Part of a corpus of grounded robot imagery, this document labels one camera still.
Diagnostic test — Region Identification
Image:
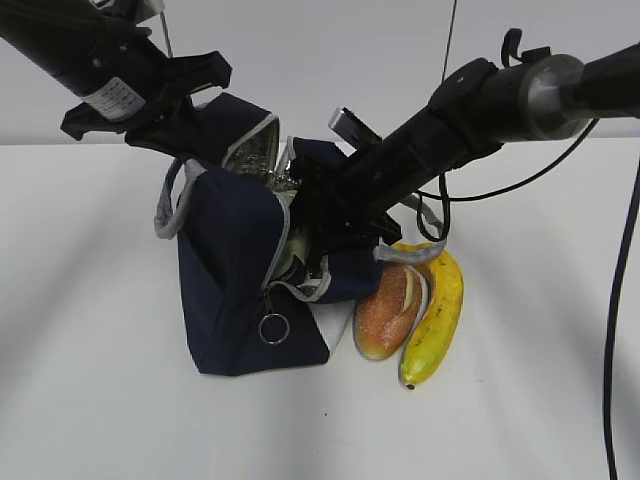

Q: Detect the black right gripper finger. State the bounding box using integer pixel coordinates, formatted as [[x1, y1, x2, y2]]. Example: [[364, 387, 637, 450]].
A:
[[303, 226, 329, 285]]

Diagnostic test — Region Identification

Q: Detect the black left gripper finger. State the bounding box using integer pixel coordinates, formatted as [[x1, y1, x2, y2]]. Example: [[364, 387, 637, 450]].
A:
[[174, 104, 233, 167]]

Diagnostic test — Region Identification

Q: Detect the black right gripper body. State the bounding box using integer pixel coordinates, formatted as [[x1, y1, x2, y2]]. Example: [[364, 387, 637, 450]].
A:
[[289, 155, 402, 253]]

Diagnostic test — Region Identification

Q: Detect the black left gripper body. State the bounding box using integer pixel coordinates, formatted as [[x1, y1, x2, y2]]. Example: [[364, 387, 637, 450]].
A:
[[61, 51, 232, 155]]

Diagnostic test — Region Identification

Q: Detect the green lid food container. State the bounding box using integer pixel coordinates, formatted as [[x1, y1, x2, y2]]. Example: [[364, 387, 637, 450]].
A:
[[272, 227, 310, 280]]

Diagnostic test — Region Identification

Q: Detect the navy blue lunch bag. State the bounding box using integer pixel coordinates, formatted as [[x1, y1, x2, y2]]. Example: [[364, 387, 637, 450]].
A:
[[154, 92, 449, 377]]

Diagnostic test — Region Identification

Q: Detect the brown bread loaf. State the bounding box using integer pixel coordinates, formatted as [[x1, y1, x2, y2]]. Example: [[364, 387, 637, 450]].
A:
[[353, 264, 428, 361]]

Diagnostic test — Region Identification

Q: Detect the yellow banana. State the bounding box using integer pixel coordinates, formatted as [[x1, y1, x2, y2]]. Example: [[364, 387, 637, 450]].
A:
[[398, 250, 465, 391]]

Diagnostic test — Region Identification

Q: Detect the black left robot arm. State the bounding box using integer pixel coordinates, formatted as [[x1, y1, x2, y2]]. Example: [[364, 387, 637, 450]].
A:
[[1, 1, 232, 162]]

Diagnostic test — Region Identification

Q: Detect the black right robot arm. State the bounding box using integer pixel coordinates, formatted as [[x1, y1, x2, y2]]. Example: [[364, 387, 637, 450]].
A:
[[291, 45, 639, 271]]

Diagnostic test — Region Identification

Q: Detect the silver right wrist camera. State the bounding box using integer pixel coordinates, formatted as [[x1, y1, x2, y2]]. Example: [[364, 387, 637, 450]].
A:
[[328, 107, 382, 150]]

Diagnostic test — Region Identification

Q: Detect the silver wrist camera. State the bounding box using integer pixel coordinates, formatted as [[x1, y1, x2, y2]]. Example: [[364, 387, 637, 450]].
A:
[[328, 107, 382, 150], [91, 0, 165, 24]]

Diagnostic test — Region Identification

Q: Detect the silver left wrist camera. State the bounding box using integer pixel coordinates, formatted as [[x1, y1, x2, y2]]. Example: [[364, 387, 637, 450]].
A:
[[91, 0, 165, 24]]

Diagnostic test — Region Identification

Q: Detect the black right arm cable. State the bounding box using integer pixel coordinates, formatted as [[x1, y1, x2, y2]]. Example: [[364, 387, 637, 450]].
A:
[[414, 117, 599, 241]]

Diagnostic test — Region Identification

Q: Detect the black thick side cable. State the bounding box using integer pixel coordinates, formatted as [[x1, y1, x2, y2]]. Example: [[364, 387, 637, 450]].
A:
[[602, 159, 640, 480]]

